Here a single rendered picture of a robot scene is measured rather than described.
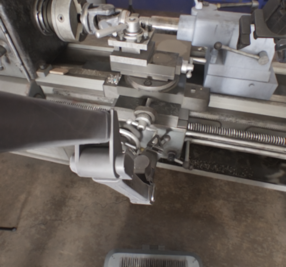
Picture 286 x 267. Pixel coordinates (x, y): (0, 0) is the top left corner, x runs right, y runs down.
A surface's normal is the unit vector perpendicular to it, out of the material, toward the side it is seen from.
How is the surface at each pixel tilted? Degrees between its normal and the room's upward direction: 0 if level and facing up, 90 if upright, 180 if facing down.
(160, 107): 0
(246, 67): 66
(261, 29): 30
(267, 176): 0
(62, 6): 46
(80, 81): 36
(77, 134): 81
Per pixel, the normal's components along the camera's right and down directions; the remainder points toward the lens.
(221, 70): -0.19, 0.34
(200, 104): -0.22, 0.74
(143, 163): -0.18, -0.67
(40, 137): 0.97, 0.04
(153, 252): 0.03, -1.00
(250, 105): -0.13, -0.10
